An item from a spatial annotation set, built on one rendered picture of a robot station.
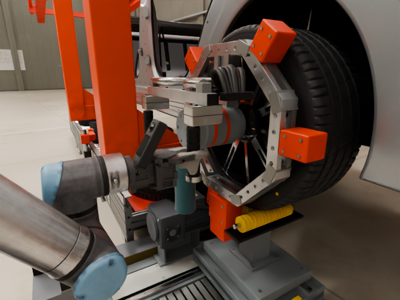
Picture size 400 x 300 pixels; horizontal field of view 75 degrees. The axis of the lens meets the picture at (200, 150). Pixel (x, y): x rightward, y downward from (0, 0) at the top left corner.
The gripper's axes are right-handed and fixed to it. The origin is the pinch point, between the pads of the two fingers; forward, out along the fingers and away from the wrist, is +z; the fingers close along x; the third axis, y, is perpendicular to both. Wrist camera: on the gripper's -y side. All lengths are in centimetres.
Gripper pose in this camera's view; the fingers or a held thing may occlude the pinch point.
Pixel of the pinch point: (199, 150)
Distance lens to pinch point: 69.0
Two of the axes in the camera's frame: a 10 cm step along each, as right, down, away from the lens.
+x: 5.1, 2.5, -8.3
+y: 0.0, 9.6, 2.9
